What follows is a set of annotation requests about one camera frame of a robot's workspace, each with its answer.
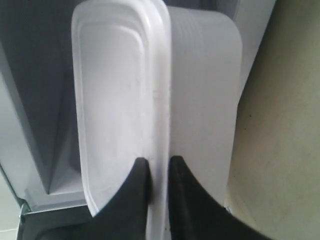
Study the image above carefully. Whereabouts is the white plastic lidded container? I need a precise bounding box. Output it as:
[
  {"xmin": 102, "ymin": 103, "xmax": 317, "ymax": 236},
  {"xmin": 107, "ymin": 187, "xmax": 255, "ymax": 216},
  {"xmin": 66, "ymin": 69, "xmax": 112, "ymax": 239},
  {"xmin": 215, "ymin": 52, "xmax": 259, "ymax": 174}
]
[{"xmin": 71, "ymin": 0, "xmax": 242, "ymax": 240}]

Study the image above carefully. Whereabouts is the white microwave oven body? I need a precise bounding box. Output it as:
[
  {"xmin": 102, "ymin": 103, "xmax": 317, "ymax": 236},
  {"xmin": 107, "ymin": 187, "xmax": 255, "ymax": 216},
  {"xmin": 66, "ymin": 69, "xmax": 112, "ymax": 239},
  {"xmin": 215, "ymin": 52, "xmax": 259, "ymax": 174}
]
[{"xmin": 0, "ymin": 0, "xmax": 275, "ymax": 240}]

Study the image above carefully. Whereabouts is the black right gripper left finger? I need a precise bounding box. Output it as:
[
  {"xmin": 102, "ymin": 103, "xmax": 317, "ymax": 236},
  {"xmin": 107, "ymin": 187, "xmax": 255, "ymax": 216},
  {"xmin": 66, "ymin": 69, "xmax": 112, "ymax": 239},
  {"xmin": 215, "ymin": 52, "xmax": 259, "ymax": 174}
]
[{"xmin": 37, "ymin": 157, "xmax": 151, "ymax": 240}]

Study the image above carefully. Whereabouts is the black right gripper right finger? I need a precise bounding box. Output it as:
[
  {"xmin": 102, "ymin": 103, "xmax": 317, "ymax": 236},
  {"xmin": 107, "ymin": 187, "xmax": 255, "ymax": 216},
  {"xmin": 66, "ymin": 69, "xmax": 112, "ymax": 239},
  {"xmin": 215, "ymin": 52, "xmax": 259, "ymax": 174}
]
[{"xmin": 168, "ymin": 156, "xmax": 255, "ymax": 240}]

